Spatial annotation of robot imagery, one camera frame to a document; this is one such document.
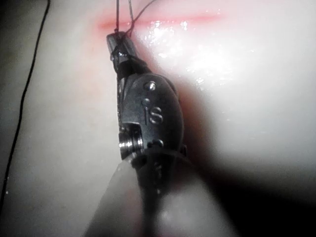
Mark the right arm needle driver jaw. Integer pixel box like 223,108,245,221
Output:
106,33,124,80
121,36,152,79

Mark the right arm needle driver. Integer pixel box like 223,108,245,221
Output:
116,73,188,165

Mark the black thread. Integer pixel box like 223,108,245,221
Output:
0,0,158,205

